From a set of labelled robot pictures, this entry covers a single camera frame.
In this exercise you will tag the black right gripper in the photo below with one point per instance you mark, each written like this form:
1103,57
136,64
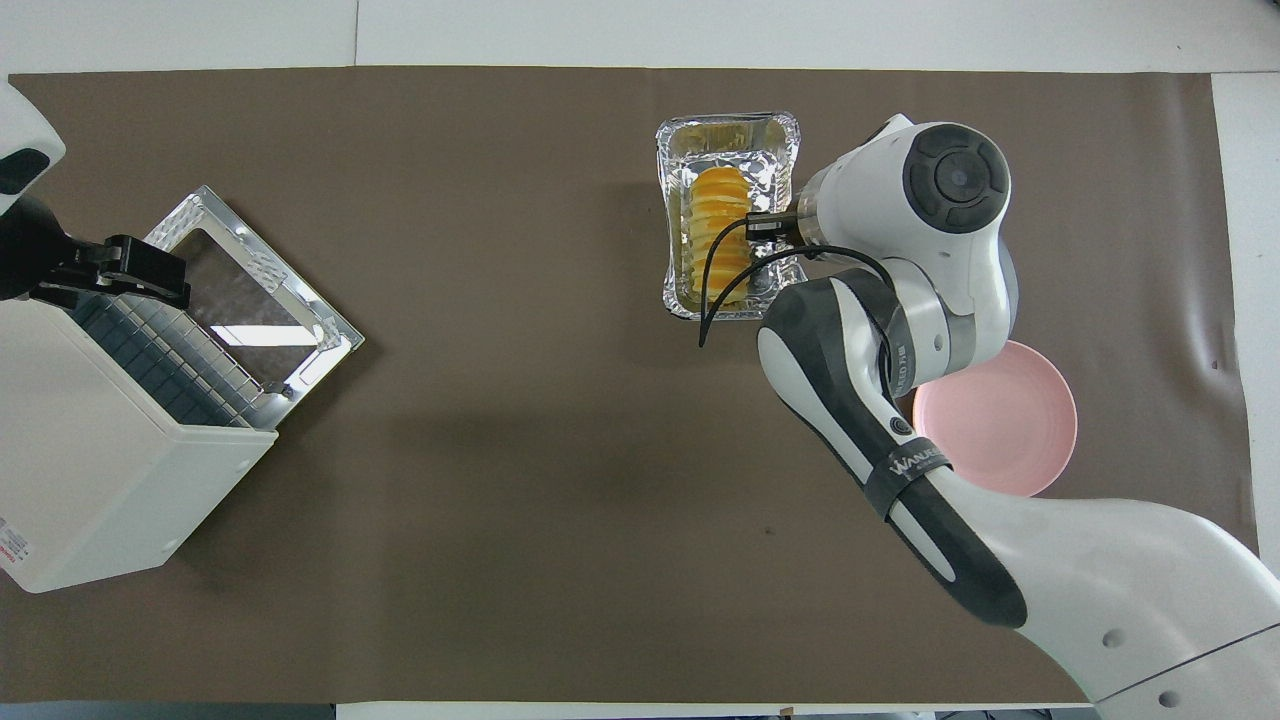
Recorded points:
772,226

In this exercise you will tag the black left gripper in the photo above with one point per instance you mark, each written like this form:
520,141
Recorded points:
35,255

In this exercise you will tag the yellow ridged bread loaf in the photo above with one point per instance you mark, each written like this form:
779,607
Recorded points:
720,200

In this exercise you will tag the silver aluminium foil tray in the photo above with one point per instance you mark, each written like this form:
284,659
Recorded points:
730,140

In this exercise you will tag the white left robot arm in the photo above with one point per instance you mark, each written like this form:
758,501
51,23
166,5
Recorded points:
20,125

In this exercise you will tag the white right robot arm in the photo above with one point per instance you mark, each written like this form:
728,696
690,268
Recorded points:
880,400

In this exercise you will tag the glass oven door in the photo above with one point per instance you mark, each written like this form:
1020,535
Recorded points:
250,290

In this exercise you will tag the cream toaster oven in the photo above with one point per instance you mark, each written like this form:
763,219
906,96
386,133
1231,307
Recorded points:
90,480

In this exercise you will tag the pink round plate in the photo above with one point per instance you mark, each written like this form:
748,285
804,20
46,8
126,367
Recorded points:
1010,420

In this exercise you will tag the brown table mat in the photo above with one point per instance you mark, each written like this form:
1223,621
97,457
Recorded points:
500,500

